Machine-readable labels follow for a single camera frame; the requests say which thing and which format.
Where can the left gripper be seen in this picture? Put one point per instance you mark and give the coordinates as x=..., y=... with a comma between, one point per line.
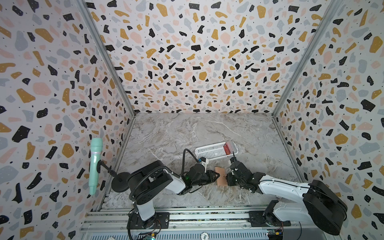
x=212, y=175

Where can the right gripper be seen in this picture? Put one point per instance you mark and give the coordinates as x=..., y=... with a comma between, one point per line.
x=230, y=176

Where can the tan leather card holder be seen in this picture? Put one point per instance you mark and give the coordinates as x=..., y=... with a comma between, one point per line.
x=221, y=181

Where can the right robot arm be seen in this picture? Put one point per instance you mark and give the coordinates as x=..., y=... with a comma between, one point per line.
x=312, y=203

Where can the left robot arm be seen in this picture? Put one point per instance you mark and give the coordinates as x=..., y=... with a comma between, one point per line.
x=147, y=182

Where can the red card stack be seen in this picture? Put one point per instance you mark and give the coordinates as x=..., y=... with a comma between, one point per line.
x=227, y=149

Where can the white plastic basket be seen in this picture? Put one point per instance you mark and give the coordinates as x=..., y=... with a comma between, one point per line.
x=215, y=152

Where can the mint green microphone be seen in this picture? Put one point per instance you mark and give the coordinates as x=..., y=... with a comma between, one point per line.
x=96, y=152

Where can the aluminium mounting rail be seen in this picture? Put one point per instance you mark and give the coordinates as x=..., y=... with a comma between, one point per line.
x=207, y=223

